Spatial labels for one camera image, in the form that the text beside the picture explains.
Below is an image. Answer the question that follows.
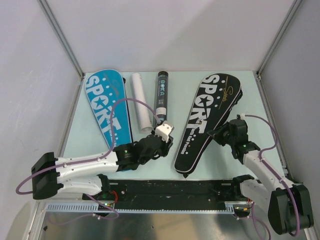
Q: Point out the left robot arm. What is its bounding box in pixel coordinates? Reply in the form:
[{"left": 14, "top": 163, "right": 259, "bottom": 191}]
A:
[{"left": 31, "top": 134, "right": 174, "bottom": 200}]

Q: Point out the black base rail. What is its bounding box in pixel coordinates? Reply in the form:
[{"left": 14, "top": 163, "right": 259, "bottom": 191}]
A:
[{"left": 49, "top": 178, "right": 262, "bottom": 213}]

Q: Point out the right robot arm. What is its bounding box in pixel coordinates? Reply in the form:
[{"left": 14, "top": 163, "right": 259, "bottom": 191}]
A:
[{"left": 207, "top": 117, "right": 314, "bottom": 236}]

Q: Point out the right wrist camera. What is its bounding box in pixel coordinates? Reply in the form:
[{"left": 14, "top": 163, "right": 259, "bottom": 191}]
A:
[{"left": 236, "top": 113, "right": 246, "bottom": 121}]

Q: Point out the light green table mat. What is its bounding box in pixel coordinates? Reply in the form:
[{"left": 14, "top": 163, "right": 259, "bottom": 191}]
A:
[{"left": 63, "top": 71, "right": 283, "bottom": 181}]

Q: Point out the white shuttlecock tube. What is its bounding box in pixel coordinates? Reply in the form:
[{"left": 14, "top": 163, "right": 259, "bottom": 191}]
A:
[{"left": 131, "top": 73, "right": 152, "bottom": 133}]

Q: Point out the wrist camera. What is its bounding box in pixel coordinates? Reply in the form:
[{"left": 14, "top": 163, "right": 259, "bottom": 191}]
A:
[
  {"left": 236, "top": 113, "right": 246, "bottom": 121},
  {"left": 154, "top": 120, "right": 175, "bottom": 143}
]

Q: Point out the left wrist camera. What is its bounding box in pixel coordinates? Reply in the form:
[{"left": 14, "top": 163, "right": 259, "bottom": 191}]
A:
[{"left": 154, "top": 120, "right": 175, "bottom": 143}]

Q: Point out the right aluminium frame post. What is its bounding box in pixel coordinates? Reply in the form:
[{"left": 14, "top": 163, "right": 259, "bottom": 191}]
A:
[{"left": 255, "top": 0, "right": 305, "bottom": 76}]

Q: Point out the black shuttlecock tube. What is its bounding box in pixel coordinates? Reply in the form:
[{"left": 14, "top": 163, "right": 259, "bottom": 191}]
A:
[{"left": 154, "top": 71, "right": 169, "bottom": 121}]

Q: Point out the black racket cover front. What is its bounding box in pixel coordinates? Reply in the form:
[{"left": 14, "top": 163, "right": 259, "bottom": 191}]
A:
[{"left": 174, "top": 73, "right": 243, "bottom": 178}]

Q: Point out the blue racket cover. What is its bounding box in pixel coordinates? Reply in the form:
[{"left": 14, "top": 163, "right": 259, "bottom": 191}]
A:
[{"left": 84, "top": 69, "right": 133, "bottom": 148}]

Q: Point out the left aluminium frame post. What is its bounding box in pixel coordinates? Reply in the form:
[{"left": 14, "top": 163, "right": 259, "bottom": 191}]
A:
[{"left": 37, "top": 0, "right": 84, "bottom": 77}]

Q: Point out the aluminium frame post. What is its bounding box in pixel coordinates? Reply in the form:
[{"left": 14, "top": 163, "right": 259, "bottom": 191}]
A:
[
  {"left": 37, "top": 0, "right": 84, "bottom": 77},
  {"left": 255, "top": 0, "right": 305, "bottom": 76}
]

